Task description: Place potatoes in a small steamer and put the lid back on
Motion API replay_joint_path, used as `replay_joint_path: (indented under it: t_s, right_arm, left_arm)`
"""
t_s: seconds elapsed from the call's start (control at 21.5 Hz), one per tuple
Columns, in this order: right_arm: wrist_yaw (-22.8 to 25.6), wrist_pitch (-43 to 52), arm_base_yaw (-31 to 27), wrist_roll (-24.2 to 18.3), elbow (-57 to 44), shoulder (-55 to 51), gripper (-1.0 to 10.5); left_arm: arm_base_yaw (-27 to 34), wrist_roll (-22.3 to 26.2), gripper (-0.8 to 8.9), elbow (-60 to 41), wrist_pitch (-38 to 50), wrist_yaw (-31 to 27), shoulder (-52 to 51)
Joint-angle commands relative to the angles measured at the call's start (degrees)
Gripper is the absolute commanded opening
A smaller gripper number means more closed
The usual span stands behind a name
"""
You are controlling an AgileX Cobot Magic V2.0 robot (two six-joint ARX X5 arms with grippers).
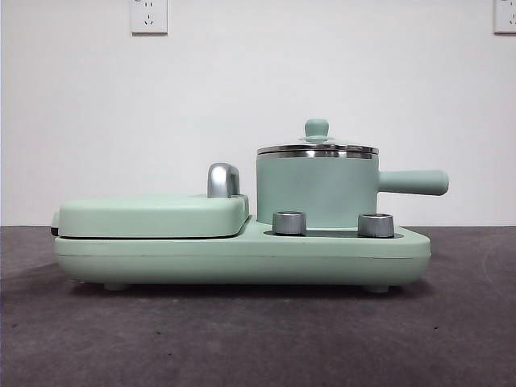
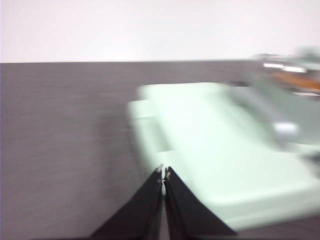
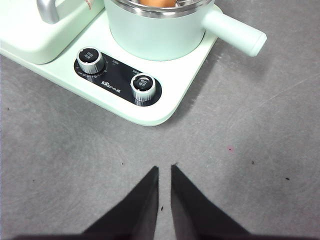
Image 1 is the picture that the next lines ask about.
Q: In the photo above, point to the glass pot lid green knob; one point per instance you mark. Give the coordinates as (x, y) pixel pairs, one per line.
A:
(317, 129)

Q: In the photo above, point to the mint green griddle lid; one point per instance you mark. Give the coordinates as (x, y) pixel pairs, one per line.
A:
(141, 217)

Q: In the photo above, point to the silver control knob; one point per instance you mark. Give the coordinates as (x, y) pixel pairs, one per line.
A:
(288, 223)
(375, 225)

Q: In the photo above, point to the mint green breakfast machine base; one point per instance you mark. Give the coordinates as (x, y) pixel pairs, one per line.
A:
(242, 258)

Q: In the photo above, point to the white wall socket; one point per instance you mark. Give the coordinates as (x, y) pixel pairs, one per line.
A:
(148, 18)
(506, 16)

